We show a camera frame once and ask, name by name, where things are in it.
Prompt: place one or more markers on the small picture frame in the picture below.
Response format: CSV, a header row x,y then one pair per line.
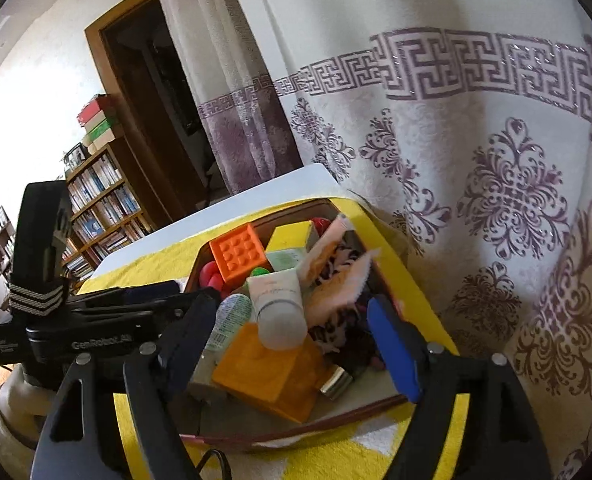
x,y
73,155

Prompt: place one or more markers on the small yellow box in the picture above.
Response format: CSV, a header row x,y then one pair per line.
x,y
291,235

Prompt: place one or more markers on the sheer purple-band curtain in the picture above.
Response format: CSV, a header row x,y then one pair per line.
x,y
226,60

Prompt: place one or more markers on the large orange block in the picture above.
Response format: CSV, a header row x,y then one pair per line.
x,y
271,375

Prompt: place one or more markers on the clear green-capped bottle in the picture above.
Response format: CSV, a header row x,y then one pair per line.
x,y
258,271

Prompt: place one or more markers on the yellow patterned towel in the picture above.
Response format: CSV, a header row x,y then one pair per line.
x,y
141,265

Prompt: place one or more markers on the beige cardboard box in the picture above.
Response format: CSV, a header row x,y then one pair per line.
x,y
103,141

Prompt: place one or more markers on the white purple-patterned curtain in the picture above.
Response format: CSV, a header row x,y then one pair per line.
x,y
426,160

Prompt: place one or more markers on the green cardboard box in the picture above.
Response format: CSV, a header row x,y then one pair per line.
x,y
101,129

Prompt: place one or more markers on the wooden door frame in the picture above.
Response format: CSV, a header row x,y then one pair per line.
x,y
121,14

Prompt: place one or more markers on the white cream tube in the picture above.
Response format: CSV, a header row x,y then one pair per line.
x,y
278,305

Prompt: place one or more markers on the wooden bookshelf with books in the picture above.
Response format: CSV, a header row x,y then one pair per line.
x,y
101,195

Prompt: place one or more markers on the pink plastic clip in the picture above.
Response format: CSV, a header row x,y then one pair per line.
x,y
208,275

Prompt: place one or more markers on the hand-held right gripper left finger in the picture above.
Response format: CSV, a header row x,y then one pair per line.
x,y
191,340

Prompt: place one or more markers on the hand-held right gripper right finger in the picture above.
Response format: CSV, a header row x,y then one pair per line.
x,y
393,355

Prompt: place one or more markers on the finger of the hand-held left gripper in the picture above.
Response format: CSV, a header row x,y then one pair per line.
x,y
126,316
126,292

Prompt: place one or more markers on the red cardboard box container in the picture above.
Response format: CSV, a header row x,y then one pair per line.
x,y
326,417

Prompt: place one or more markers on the silver metal cylinder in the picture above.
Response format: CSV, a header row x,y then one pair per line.
x,y
336,385

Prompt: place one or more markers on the pink patterned packet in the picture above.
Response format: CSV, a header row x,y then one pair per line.
x,y
336,290
326,255

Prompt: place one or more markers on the small wooden shelf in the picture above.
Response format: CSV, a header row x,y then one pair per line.
x,y
1,245

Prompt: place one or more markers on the white ointment box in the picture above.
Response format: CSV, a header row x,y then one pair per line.
x,y
286,260

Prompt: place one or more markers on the green white ointment tube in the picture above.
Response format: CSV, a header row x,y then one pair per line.
x,y
231,322

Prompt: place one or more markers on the studded orange block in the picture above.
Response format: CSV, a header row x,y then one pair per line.
x,y
238,257

